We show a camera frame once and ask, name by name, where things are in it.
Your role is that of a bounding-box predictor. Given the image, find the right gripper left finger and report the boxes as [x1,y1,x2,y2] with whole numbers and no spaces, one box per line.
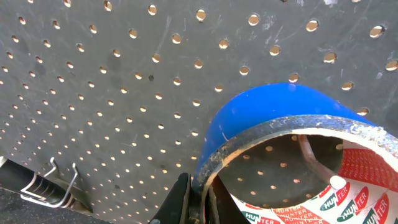
[149,172,192,224]

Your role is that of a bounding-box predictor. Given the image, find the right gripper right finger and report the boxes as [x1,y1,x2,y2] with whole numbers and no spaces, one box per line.
[205,175,242,224]

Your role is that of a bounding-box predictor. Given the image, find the roll of blue tape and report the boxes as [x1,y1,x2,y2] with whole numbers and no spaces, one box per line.
[191,82,398,224]

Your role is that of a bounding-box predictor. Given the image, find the pliers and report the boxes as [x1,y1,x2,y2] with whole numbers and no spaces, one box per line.
[0,157,94,214]

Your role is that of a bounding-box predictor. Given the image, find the black pegboard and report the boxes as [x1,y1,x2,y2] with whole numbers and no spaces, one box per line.
[0,0,398,224]

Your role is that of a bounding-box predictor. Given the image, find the metal hook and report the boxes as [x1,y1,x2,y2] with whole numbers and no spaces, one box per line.
[20,157,78,208]
[297,134,348,190]

